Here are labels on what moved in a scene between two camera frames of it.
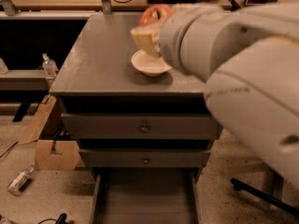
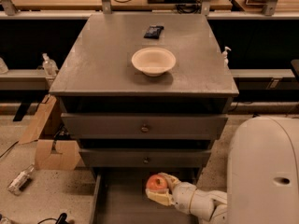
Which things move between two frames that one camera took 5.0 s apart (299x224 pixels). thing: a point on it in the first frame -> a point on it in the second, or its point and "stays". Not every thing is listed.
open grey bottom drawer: [145, 195] stays
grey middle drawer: [144, 158] stays
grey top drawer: [136, 126] stays
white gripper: [169, 37] -> [183, 195]
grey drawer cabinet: [123, 118] stays
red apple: [156, 15] -> [156, 182]
